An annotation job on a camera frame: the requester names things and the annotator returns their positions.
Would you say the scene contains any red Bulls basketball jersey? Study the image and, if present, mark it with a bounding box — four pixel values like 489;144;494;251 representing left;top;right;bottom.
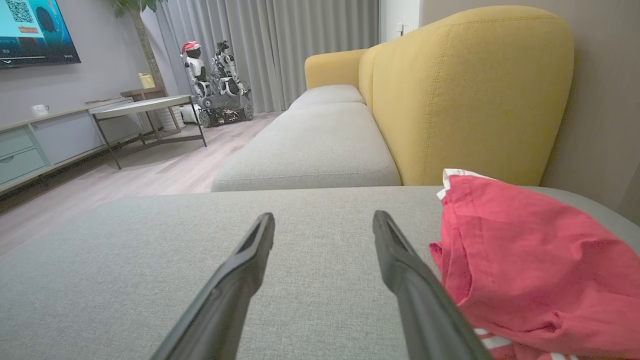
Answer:
429;168;640;360

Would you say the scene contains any wall television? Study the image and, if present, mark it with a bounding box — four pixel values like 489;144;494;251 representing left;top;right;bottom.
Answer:
0;0;82;69

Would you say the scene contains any grey sofa back cushion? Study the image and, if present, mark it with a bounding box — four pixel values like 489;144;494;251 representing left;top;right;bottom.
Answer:
211;102;402;193

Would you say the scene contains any small grey sofa seat cushion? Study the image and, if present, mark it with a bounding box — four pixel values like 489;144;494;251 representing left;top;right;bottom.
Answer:
288;84;366;112

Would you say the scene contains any wooden side table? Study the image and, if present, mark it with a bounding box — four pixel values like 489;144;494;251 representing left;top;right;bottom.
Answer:
120;86;182;135

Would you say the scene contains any large yellow sofa backrest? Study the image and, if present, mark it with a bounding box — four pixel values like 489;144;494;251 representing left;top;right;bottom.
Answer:
359;5;575;187

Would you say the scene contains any grey top coffee table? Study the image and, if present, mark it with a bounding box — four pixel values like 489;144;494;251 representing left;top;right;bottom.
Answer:
89;95;208;170

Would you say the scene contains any grey curtain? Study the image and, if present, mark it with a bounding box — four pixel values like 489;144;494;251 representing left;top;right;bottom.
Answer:
155;0;381;113

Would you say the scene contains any white ribbed planter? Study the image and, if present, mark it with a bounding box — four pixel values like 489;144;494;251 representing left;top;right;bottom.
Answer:
155;102;187;132

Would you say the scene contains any white humanoid robot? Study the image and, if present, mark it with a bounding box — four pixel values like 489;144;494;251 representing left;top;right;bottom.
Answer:
182;47;213;98

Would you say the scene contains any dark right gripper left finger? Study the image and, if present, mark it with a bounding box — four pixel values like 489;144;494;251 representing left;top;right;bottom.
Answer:
150;212;276;360

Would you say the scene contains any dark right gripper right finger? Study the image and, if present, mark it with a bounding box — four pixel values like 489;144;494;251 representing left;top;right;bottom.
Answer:
372;210;493;360

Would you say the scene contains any long grey TV cabinet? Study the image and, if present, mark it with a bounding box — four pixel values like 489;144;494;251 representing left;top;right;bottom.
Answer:
0;97;146;193

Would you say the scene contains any indoor tree plant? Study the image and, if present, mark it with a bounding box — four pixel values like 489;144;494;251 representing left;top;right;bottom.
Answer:
109;0;168;93

